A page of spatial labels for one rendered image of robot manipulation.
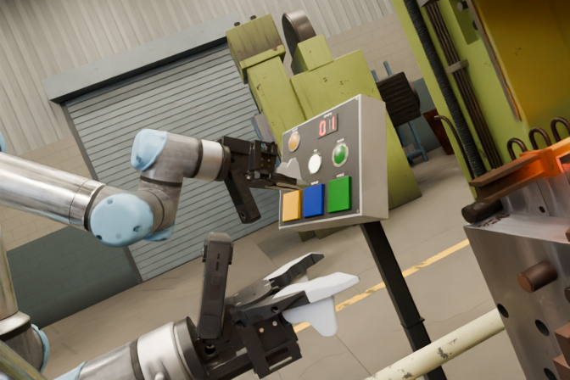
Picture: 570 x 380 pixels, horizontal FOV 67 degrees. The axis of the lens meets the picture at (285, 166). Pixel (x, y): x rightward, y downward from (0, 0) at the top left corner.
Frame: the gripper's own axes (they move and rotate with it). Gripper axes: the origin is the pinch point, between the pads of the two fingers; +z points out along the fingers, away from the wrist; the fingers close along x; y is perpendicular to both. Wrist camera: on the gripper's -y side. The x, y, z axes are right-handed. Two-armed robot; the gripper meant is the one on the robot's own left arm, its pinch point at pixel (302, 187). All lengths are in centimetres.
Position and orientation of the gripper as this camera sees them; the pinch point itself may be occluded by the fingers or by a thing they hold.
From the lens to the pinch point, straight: 93.1
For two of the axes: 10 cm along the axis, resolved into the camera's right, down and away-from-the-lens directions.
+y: 0.3, -9.6, 2.6
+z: 8.5, 1.7, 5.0
